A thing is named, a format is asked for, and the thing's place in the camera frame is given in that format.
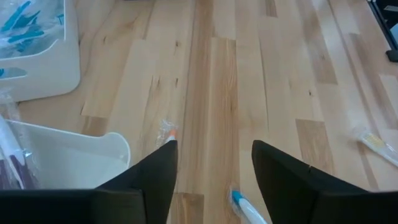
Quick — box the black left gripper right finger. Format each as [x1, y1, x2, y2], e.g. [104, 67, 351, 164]
[251, 139, 368, 224]

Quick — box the orange toothbrush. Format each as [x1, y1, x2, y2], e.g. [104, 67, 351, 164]
[351, 123, 398, 167]
[155, 119, 178, 149]

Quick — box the wide white plastic bin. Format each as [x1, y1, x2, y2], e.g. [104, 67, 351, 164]
[0, 0, 81, 103]

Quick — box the narrow white plastic bin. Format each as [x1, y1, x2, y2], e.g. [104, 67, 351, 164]
[0, 119, 131, 190]

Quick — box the blue toothbrush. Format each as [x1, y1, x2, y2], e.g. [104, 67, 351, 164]
[229, 186, 270, 224]
[7, 29, 46, 44]
[1, 0, 34, 32]
[12, 11, 42, 30]

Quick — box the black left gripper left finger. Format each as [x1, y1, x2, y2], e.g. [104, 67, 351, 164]
[96, 139, 178, 224]

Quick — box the purple toothbrush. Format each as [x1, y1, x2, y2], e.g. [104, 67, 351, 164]
[0, 115, 35, 190]

